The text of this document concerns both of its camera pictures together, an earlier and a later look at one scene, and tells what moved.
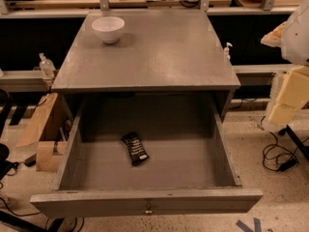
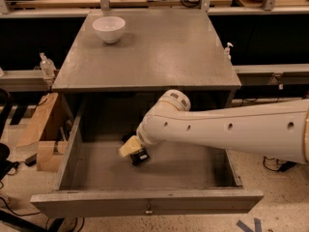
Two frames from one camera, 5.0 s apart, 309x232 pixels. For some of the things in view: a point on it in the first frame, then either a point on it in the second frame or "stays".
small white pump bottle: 226,55 stays
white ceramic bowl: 108,27 stays
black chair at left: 5,104 stays
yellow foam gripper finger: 293,95 -> 131,145
